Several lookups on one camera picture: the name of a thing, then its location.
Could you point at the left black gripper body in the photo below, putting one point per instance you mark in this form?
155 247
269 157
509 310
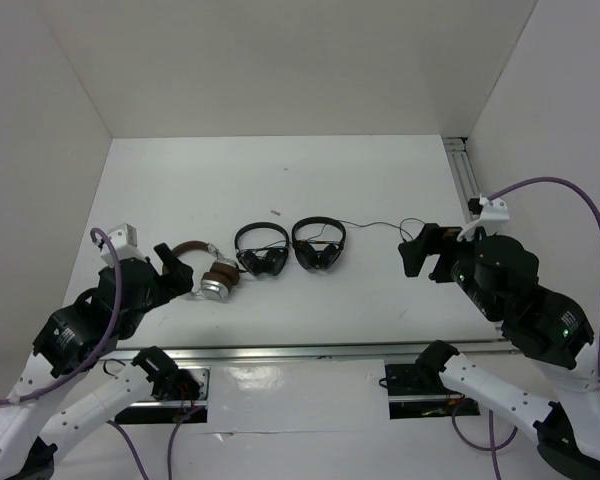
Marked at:
158 294

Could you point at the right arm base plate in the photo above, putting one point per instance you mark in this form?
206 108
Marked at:
410 397

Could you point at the aluminium rail right side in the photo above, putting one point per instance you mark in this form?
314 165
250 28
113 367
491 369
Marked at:
462 172

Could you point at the aluminium rail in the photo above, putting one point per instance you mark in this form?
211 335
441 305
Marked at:
391 352
462 172

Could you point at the brown silver headphones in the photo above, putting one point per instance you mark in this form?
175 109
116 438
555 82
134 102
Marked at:
221 278

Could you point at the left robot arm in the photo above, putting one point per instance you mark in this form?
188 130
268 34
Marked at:
37 426

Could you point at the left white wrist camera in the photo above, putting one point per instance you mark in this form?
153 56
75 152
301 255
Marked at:
124 241

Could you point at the aluminium rail front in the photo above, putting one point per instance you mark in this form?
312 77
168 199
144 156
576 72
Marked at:
391 352

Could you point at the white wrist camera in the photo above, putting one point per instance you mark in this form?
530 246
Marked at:
124 241
488 216

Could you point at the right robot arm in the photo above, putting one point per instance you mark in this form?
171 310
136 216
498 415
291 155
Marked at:
549 330

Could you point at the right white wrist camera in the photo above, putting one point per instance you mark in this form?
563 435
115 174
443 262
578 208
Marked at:
488 216

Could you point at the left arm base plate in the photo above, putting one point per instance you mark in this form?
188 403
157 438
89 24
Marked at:
165 400

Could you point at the black headphones right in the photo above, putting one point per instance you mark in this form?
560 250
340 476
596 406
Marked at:
316 255

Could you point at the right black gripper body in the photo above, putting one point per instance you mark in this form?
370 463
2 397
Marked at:
453 263

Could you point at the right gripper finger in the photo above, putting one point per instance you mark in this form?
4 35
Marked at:
433 236
413 254

